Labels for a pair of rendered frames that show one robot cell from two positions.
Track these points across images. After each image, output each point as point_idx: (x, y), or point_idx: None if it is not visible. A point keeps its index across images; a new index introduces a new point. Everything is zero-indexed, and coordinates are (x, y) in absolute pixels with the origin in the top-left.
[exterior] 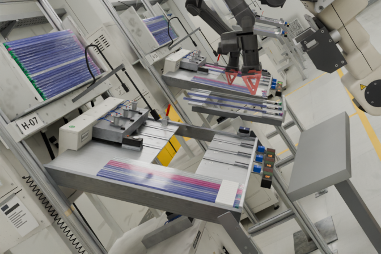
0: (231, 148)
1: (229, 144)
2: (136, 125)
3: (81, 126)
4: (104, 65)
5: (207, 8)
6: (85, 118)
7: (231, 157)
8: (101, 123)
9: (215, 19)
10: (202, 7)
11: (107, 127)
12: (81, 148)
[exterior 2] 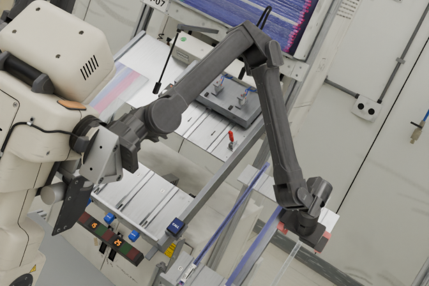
0: (143, 198)
1: (156, 200)
2: (209, 104)
3: (182, 46)
4: (300, 51)
5: (260, 84)
6: (205, 51)
7: (121, 186)
8: None
9: (262, 111)
10: (251, 72)
11: (189, 69)
12: (175, 59)
